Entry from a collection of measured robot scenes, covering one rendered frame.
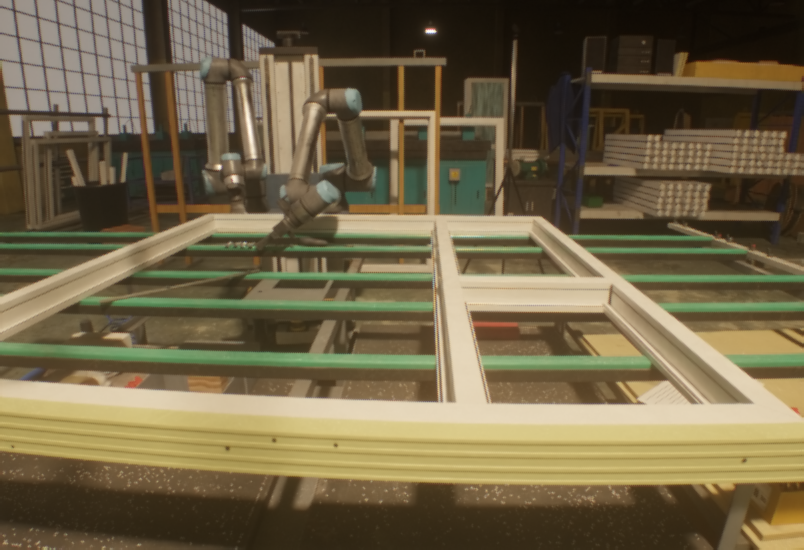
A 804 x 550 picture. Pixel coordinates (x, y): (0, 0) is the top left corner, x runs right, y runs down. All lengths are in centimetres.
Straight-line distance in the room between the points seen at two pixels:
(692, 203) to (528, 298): 485
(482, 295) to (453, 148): 440
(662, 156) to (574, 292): 466
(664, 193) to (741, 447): 507
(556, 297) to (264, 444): 79
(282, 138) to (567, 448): 254
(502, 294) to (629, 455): 59
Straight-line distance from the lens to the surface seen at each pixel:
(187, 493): 109
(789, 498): 106
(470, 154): 549
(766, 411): 78
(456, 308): 94
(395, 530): 95
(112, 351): 108
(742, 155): 591
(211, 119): 262
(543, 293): 116
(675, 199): 580
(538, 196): 547
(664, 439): 65
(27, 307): 135
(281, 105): 289
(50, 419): 77
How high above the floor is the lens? 129
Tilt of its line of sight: 15 degrees down
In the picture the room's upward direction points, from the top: straight up
